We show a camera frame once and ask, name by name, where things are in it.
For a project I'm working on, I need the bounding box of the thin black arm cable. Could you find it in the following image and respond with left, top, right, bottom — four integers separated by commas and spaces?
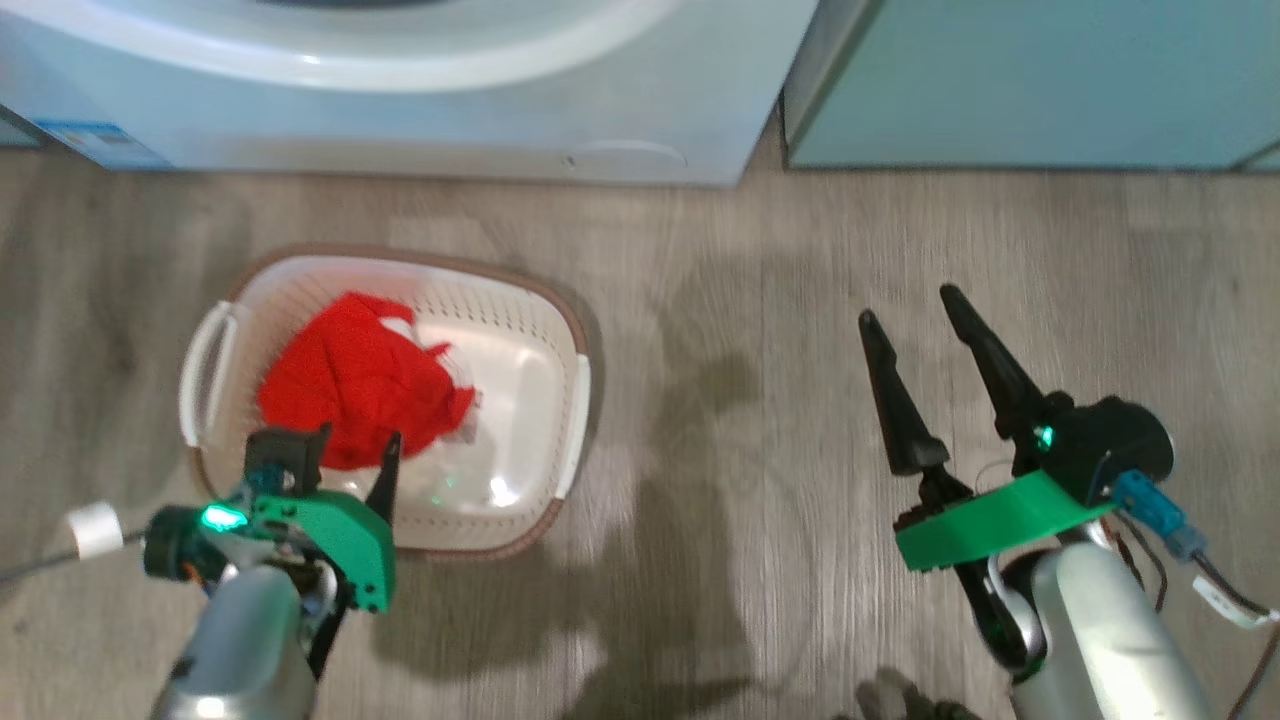
1190, 555, 1280, 631
0, 500, 146, 586

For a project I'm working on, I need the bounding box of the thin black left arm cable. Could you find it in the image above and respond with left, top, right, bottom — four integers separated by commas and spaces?
0, 500, 146, 586

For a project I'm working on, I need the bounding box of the round white filter cover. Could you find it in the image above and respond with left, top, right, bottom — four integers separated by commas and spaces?
560, 140, 689, 171

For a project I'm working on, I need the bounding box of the blue right cable connector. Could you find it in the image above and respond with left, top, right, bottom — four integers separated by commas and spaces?
1112, 470, 1208, 561

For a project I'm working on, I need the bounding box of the red garment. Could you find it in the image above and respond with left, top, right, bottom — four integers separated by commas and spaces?
257, 291, 478, 471

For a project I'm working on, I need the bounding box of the white laundry basket brown rim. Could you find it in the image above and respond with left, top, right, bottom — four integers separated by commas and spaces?
179, 243, 593, 561

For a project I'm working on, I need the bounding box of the pale green cabinet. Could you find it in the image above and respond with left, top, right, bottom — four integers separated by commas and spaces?
782, 0, 1280, 173

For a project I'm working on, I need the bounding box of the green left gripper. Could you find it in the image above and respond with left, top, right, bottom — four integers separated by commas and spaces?
245, 422, 403, 613

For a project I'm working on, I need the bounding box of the blue energy label sticker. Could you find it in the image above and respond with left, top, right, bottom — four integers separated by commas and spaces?
32, 120, 171, 169

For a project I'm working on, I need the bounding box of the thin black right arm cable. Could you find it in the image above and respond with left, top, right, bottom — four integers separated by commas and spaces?
1190, 555, 1280, 631

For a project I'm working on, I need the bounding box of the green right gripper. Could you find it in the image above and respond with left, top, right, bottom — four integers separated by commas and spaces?
858, 284, 1116, 671

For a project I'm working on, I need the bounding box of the white front-load washing machine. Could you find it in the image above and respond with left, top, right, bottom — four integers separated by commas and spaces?
0, 0, 821, 188

